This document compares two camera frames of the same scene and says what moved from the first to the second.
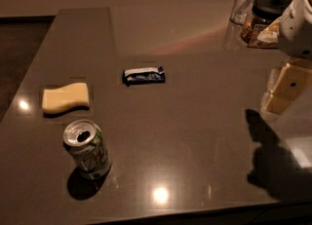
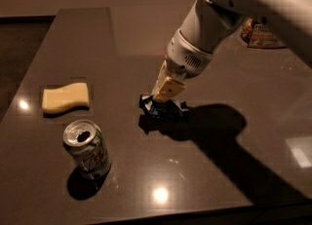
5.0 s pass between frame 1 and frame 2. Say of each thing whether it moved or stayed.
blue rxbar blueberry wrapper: moved
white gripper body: moved
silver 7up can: stayed
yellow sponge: stayed
